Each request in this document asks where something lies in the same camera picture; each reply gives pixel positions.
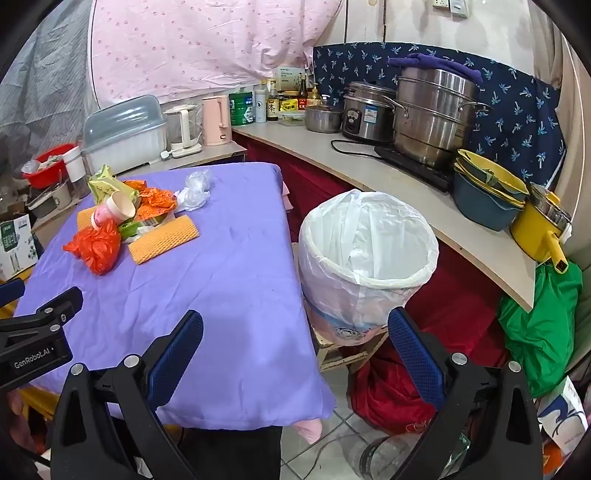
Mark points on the dark purple cloth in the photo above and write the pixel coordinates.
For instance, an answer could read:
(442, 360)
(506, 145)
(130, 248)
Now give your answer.
(429, 60)

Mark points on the white green cardboard box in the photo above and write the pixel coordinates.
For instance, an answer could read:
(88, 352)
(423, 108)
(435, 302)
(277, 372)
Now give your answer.
(16, 244)

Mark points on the clear plastic bag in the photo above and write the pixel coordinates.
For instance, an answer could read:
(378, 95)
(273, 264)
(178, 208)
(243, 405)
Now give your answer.
(194, 191)

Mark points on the brown sauce bottle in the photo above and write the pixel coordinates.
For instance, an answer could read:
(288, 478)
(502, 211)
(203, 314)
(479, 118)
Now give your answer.
(303, 94)

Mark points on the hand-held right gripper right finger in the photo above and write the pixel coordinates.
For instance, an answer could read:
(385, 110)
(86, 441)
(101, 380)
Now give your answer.
(415, 357)

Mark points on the clear plastic bottle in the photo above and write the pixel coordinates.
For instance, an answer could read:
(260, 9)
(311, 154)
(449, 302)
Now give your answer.
(388, 457)

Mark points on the white power plug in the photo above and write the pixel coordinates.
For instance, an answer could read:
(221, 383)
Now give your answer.
(165, 154)

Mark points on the dark blue basin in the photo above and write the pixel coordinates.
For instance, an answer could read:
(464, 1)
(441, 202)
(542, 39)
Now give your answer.
(480, 207)

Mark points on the white blender cup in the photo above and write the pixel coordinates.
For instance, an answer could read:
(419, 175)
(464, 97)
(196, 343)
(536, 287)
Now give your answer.
(75, 170)

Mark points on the yellow bowl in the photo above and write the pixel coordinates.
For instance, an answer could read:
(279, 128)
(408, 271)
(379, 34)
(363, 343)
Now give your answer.
(489, 173)

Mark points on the grey metal container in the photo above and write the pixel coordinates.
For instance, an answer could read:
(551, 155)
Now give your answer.
(48, 201)

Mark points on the yellow food packet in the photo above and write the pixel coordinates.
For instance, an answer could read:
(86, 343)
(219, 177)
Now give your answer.
(290, 104)

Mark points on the red plastic bag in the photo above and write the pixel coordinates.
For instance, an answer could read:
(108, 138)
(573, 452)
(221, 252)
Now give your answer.
(94, 247)

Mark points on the trash bin with white liner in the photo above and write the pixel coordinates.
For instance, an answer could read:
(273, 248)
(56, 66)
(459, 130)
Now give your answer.
(369, 230)

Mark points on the white dish box grey lid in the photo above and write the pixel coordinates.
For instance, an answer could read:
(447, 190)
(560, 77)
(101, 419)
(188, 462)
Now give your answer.
(124, 134)

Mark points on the purple table cloth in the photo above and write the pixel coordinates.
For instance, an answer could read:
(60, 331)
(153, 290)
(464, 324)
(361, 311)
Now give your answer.
(207, 286)

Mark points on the white glass kettle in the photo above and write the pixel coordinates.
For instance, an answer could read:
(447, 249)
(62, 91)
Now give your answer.
(182, 129)

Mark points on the green snack packet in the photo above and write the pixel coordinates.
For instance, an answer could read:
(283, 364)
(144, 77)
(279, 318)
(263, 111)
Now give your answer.
(104, 184)

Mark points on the steel steamer pot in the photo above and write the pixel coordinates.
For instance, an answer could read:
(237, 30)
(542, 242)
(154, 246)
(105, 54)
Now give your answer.
(434, 120)

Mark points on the red plastic basin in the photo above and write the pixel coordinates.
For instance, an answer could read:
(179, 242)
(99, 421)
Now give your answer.
(46, 168)

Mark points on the small steel pot with lid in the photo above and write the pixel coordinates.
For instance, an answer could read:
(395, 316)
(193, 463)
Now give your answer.
(322, 119)

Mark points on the pink paper cup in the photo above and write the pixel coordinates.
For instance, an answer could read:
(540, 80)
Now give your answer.
(117, 207)

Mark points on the red curtain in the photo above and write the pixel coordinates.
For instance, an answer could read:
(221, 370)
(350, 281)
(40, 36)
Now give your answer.
(457, 314)

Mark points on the yellow stool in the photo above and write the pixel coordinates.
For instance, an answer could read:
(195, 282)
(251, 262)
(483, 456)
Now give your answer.
(39, 401)

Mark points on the white blue bag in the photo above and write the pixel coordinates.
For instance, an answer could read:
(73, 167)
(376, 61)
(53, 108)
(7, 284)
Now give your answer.
(563, 415)

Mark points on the black induction cooktop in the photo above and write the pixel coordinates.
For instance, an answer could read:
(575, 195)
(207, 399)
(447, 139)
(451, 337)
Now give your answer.
(415, 168)

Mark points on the white green carton box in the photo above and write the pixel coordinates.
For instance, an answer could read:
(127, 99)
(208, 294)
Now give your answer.
(290, 78)

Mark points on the wooden stool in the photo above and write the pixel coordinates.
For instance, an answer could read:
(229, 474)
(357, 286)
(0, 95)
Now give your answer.
(341, 353)

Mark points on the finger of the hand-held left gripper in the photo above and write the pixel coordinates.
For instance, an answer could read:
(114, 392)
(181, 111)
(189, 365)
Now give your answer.
(46, 321)
(10, 291)

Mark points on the white wall socket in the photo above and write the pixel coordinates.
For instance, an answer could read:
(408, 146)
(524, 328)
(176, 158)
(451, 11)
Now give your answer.
(450, 5)

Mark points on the amber sauce bottle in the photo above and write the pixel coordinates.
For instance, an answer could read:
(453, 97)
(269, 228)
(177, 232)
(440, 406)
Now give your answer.
(315, 98)

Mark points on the orange wrapper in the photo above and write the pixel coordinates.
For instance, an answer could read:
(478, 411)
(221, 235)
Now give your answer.
(154, 201)

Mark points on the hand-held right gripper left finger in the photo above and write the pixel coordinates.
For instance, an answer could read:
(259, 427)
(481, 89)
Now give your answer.
(175, 357)

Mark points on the dark soy sauce bottle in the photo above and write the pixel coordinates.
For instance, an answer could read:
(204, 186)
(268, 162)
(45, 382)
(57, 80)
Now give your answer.
(273, 105)

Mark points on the clear food container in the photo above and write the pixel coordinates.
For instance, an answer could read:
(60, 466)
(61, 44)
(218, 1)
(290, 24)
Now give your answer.
(292, 120)

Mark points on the green tin can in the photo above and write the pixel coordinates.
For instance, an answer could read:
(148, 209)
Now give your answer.
(241, 110)

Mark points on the steel rice cooker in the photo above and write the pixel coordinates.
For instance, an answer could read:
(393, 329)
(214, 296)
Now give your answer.
(367, 113)

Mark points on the grey plastic tarp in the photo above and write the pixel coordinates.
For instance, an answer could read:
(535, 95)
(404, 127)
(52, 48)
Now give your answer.
(41, 92)

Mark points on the pink electric kettle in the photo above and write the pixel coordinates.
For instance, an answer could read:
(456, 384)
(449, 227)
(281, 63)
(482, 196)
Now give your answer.
(216, 121)

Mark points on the pink dotted sheet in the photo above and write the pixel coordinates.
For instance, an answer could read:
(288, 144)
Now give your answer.
(194, 41)

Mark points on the green bag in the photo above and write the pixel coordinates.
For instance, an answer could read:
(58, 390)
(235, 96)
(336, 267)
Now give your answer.
(545, 332)

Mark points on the blue printed cloth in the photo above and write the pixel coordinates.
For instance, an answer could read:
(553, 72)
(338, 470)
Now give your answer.
(512, 115)

